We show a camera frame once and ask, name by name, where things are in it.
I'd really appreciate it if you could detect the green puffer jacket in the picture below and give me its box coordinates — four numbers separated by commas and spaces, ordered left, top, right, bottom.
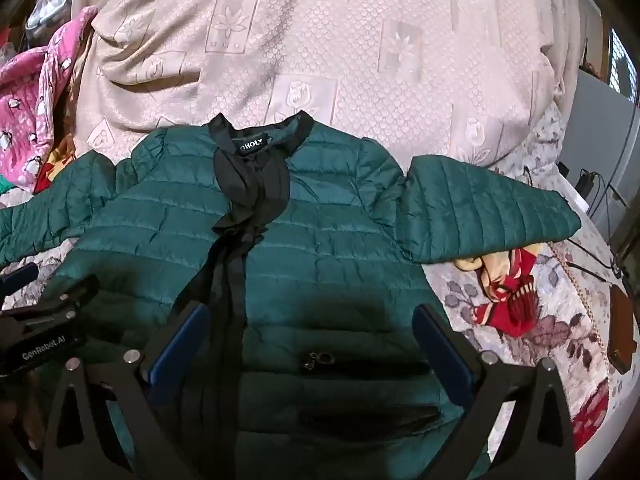
0, 112, 582, 480

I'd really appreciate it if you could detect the black charger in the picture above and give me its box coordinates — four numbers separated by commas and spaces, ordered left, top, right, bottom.
575, 170, 599, 197

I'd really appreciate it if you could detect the black cable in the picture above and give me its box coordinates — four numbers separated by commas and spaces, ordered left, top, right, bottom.
564, 237, 628, 278

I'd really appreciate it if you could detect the beige embossed bedspread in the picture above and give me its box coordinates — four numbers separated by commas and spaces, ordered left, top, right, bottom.
65, 0, 603, 173

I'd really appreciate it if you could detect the red yellow orange blanket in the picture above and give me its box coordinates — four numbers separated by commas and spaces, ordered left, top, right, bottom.
452, 244, 542, 337

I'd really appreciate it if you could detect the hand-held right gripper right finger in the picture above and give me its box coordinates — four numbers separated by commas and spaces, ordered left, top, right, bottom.
411, 304, 577, 480

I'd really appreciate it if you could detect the white floral fleece blanket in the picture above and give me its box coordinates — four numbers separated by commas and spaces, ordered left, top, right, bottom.
0, 102, 632, 457

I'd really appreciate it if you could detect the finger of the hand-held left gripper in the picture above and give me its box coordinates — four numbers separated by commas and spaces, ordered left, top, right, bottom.
0, 261, 40, 303
0, 274, 100, 328

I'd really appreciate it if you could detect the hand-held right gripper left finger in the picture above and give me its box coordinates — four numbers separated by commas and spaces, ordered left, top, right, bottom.
42, 301, 212, 480

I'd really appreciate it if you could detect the window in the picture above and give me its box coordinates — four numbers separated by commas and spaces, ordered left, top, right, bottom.
607, 26, 640, 107

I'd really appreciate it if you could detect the pink printed blanket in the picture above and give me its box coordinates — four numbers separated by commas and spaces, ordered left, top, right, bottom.
0, 5, 99, 197

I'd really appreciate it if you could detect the brown leather wallet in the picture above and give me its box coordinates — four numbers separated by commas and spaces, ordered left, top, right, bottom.
606, 284, 640, 375

